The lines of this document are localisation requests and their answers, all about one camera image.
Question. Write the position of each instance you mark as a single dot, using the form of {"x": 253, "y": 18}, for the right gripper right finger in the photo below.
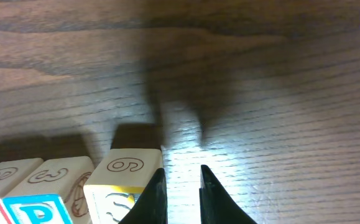
{"x": 216, "y": 205}

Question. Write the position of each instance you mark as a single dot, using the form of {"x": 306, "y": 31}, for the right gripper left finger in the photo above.
{"x": 151, "y": 207}

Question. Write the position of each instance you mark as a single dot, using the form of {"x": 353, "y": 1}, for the yellow S block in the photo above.
{"x": 117, "y": 182}

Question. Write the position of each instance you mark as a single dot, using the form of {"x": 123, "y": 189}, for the blue P block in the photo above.
{"x": 53, "y": 193}

